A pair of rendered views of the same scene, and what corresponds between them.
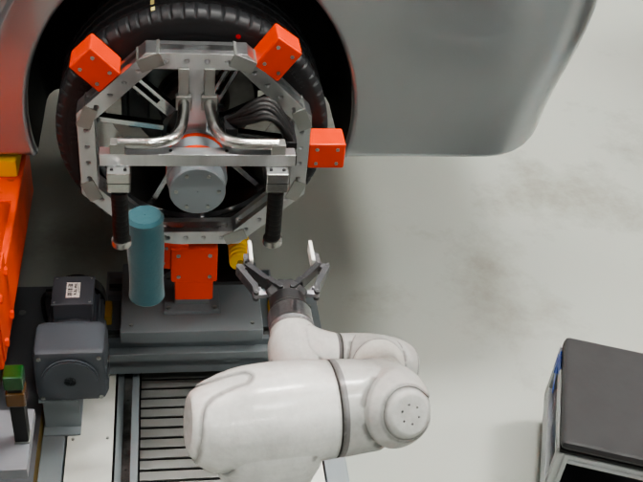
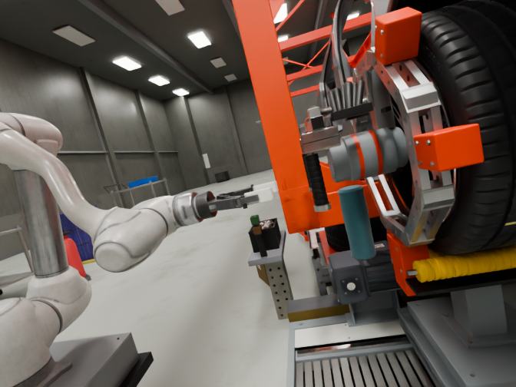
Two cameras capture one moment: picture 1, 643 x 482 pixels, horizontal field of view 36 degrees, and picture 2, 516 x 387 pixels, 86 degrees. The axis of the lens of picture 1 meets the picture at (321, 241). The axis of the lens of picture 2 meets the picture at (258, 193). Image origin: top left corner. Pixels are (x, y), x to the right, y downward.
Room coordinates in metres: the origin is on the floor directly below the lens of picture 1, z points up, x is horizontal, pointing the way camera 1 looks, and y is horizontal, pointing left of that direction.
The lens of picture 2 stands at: (1.88, -0.60, 0.92)
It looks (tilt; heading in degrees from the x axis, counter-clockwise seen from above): 7 degrees down; 111
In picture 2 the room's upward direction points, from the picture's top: 14 degrees counter-clockwise
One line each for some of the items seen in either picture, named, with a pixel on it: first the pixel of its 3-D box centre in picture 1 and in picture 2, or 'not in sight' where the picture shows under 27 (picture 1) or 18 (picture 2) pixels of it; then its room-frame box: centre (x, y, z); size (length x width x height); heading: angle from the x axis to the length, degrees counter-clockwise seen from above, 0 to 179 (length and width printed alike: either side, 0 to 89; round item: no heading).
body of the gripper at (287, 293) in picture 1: (286, 297); (215, 203); (1.49, 0.06, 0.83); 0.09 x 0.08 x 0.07; 11
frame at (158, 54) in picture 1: (195, 148); (388, 149); (1.96, 0.33, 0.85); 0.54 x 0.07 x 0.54; 101
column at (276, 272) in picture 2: not in sight; (279, 280); (1.32, 0.82, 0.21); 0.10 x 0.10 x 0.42; 11
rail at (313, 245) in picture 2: not in sight; (310, 214); (1.34, 2.00, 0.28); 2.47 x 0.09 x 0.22; 101
